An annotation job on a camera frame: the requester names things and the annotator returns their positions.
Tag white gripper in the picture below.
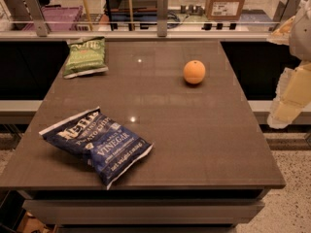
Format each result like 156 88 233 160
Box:
267 0 311 129

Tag blue Kettle chip bag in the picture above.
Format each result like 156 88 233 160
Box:
39 107 153 189

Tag green Kettle chip bag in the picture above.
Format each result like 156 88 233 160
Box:
63 37 108 79

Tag cardboard box with label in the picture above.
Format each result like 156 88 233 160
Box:
205 0 245 20

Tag orange fruit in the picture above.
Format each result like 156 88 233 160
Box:
183 60 206 84

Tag purple plastic crate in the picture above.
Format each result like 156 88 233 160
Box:
22 5 84 32

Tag glass railing with metal posts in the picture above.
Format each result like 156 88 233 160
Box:
1 0 305 39

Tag grey table drawer front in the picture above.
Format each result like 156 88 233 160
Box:
23 200 264 225

